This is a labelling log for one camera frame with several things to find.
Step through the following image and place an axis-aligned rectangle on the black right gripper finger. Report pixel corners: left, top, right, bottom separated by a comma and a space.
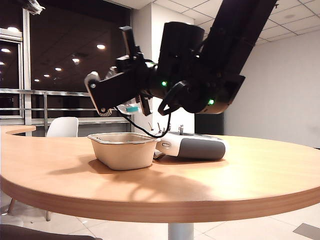
138, 95, 153, 117
118, 25, 144, 58

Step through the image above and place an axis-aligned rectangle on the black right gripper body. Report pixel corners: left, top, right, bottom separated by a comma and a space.
114, 53, 161, 98

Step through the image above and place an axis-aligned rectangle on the clear plastic jar with labels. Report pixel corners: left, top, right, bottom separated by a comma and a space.
106, 65, 141, 116

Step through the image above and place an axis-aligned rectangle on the beige rectangular paper tray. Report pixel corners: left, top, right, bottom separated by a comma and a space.
87, 132, 162, 172

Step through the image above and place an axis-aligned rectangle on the white window blind box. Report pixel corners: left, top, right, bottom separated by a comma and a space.
0, 27, 23, 42

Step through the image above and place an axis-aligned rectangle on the dark door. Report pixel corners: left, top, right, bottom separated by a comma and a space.
194, 111, 225, 136

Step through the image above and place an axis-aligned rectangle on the white grey remote controller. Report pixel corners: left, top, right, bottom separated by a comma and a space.
147, 121, 230, 161

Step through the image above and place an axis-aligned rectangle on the white plastic chair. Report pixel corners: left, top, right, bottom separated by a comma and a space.
46, 116, 79, 138

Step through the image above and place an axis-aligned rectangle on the steel window railing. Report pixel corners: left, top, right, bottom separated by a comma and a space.
0, 88, 133, 126

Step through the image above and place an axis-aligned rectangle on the white crumpled plastic bundle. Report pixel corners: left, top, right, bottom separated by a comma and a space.
23, 0, 46, 15

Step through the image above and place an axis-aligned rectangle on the curved wooden side table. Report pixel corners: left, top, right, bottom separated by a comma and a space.
0, 125, 37, 137

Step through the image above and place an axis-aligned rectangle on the dark brown seat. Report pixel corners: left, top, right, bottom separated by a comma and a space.
0, 224, 103, 240

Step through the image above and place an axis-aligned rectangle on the grey floor outlet cover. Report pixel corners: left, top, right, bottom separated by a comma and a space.
293, 222, 320, 237

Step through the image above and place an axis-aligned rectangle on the black camera cable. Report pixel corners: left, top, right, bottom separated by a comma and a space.
113, 80, 191, 139

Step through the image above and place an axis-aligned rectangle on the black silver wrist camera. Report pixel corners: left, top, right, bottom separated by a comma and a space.
84, 71, 141, 117

